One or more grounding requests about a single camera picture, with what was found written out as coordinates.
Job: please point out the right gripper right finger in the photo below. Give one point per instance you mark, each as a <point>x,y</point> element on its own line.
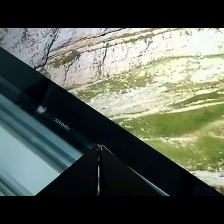
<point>123,181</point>

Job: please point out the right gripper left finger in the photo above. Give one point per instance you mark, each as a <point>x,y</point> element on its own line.
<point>78,178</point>

